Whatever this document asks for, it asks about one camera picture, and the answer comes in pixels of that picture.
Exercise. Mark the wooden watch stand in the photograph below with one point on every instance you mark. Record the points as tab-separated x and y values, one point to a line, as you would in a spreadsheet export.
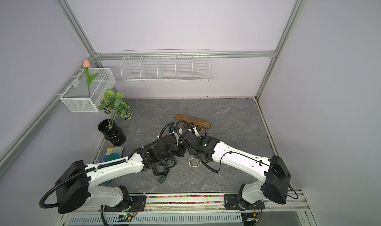
198	123

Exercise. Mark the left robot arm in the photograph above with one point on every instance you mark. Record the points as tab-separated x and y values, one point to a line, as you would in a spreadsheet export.
81	185

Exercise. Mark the black watch lower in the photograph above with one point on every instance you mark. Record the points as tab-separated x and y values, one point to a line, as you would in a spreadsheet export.
161	172

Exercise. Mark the white mesh basket left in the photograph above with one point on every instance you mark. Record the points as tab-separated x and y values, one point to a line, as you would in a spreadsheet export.
75	97

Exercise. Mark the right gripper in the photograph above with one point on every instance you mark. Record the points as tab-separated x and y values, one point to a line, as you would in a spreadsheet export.
203	139

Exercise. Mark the white wire wall shelf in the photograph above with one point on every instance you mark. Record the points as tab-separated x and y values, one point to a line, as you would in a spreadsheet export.
165	65

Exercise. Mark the pink tulip flower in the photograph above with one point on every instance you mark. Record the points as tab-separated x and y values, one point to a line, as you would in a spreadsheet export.
89	77

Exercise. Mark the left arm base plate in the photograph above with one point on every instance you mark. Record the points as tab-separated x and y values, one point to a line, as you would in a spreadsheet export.
136	203

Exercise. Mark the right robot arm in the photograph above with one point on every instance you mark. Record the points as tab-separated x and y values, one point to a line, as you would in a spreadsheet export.
271	174

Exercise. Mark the black vase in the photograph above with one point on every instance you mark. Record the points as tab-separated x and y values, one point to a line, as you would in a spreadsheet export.
112	132

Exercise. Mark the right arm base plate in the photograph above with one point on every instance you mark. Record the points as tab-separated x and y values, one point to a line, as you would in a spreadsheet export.
234	202

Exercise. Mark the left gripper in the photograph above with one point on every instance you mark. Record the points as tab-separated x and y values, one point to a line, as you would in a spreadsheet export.
181	151

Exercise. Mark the green leafy plant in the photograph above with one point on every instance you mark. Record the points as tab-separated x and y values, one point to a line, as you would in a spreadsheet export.
114	105

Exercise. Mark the colourful cable strip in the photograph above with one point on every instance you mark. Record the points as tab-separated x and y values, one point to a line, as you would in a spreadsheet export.
185	199

